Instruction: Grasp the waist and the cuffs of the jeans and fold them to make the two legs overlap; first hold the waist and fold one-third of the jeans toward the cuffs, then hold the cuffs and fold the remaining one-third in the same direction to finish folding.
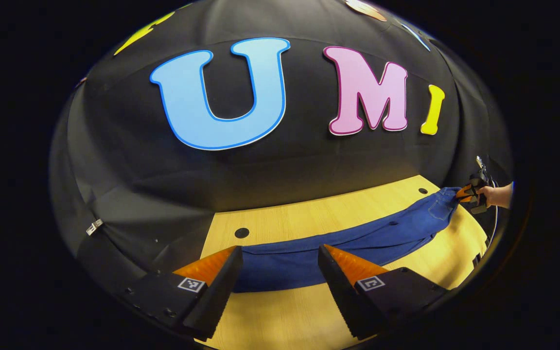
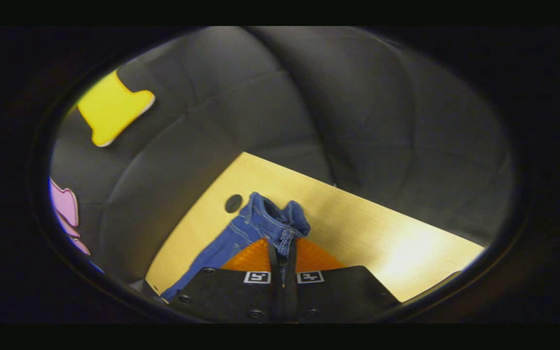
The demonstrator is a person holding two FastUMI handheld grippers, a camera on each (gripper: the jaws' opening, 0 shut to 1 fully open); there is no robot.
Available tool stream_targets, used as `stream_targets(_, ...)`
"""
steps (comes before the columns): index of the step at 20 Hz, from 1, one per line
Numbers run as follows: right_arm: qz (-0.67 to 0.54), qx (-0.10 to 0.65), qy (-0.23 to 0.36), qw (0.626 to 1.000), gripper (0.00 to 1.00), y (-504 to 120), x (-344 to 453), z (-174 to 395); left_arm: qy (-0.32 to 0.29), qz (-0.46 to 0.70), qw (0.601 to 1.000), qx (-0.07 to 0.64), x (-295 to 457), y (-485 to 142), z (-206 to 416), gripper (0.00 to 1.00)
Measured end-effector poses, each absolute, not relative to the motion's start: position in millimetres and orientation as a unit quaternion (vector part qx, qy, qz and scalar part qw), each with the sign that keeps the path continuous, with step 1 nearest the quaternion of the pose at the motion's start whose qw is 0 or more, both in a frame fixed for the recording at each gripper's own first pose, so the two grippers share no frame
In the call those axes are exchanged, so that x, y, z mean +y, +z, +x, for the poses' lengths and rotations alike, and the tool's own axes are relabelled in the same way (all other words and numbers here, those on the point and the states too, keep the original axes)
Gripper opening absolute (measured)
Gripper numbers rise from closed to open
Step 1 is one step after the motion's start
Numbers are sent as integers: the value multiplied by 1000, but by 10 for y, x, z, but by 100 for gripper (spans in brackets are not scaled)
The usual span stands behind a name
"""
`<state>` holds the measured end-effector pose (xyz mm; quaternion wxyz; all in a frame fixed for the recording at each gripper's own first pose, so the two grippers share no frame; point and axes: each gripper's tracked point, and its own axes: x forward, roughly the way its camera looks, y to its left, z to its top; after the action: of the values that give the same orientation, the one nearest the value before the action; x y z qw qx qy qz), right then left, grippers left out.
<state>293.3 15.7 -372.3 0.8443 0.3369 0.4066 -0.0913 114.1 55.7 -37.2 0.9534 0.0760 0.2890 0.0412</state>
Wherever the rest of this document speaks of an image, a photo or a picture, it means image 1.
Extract blue denim jeans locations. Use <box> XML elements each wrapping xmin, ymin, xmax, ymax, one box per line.
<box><xmin>234</xmin><ymin>187</ymin><xmax>463</xmax><ymax>293</ymax></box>

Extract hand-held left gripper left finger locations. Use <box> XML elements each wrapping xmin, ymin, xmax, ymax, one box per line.
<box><xmin>123</xmin><ymin>245</ymin><xmax>243</xmax><ymax>342</ymax></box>

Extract black backdrop cloth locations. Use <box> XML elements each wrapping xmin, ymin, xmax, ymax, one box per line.
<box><xmin>49</xmin><ymin>0</ymin><xmax>514</xmax><ymax>297</ymax></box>

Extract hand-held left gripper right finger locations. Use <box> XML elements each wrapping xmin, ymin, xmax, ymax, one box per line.
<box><xmin>318</xmin><ymin>244</ymin><xmax>448</xmax><ymax>340</ymax></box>

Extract white cable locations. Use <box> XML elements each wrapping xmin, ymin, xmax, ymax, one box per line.
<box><xmin>476</xmin><ymin>156</ymin><xmax>500</xmax><ymax>239</ymax></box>

